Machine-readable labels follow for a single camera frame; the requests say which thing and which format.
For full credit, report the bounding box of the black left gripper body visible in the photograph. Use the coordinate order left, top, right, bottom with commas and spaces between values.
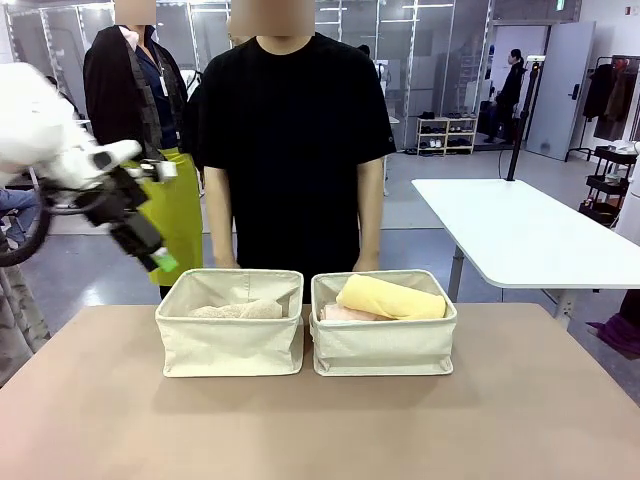
84, 166, 152, 232

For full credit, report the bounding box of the beige towel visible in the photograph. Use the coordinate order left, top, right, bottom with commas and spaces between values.
187, 298, 286, 320

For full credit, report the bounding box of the pink towel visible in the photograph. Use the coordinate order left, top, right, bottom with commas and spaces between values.
319, 302, 392, 323

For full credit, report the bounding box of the yellow towel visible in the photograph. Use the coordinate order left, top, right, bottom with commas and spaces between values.
335, 273, 448, 321

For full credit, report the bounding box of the person's right forearm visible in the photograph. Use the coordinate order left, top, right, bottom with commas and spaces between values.
203, 166, 237, 259

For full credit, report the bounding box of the person's left forearm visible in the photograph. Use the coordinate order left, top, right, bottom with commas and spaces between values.
355, 158, 386, 260

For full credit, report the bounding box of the person's left hand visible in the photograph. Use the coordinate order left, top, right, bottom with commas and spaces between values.
351, 253, 382, 274

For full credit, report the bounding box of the seated person in jeans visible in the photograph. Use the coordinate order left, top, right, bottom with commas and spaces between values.
0, 187, 41, 246

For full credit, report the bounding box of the mannequin with yellow apron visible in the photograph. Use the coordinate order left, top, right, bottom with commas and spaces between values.
82, 22, 205, 301

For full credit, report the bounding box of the cream fabric basket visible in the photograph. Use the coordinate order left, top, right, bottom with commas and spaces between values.
154, 268, 305, 379
308, 269, 459, 377

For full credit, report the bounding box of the grey fuzzy cloth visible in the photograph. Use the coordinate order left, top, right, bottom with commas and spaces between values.
0, 239, 52, 389

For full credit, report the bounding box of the person in black t-shirt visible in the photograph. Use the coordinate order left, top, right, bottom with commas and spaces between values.
192, 0, 397, 301

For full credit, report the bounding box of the wooden shoe rack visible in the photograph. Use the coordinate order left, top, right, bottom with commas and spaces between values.
416, 115, 479, 156

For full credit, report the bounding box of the white side table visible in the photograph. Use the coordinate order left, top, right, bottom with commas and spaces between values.
410, 178, 640, 302

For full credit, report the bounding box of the woman in black clothes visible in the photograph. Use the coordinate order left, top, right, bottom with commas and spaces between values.
483, 48, 526, 145

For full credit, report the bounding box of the black tripod pole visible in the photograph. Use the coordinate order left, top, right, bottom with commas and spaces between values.
504, 55, 545, 182

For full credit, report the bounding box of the grey open door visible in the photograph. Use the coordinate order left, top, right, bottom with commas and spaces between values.
525, 20, 597, 162

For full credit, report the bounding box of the black utility cart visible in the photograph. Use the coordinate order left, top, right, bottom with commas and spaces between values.
579, 144, 640, 226

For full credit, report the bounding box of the purple fabric bag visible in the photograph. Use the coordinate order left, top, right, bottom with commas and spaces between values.
586, 288, 640, 360

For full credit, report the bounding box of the black coat rack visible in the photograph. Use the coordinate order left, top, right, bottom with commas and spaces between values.
564, 54, 640, 162

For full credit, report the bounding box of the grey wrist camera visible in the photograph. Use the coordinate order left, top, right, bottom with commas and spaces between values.
141, 158, 180, 185

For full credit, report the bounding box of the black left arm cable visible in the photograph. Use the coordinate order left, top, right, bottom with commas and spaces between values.
0, 187, 109, 268

